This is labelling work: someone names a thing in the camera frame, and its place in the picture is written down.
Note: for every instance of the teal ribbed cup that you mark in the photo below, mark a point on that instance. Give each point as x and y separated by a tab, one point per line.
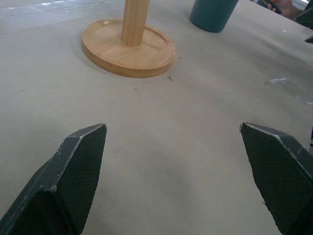
211	14

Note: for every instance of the person's bare hand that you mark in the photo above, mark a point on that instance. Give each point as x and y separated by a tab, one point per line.
284	7

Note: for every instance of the black phone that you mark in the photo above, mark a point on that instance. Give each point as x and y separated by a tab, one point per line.
273	7

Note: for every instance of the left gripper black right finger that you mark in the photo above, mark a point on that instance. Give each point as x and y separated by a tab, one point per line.
281	176

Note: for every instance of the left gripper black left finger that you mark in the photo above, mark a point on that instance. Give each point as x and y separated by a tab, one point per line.
61	181

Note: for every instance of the wooden stand with round base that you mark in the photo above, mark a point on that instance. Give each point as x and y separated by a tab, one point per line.
132	49

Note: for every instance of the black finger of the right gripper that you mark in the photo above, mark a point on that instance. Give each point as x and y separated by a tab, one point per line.
310	39
306	17

